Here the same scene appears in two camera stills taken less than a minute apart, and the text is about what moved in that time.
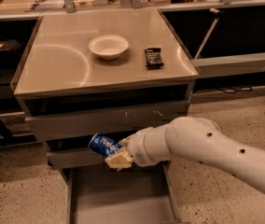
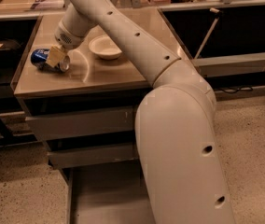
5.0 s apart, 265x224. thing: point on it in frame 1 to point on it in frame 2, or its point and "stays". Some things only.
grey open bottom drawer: (140, 194) stays
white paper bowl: (107, 47) stays
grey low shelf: (234, 64) stays
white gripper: (137, 148) to (66, 38)
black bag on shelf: (2, 53) stays
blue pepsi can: (103, 146) to (39, 58)
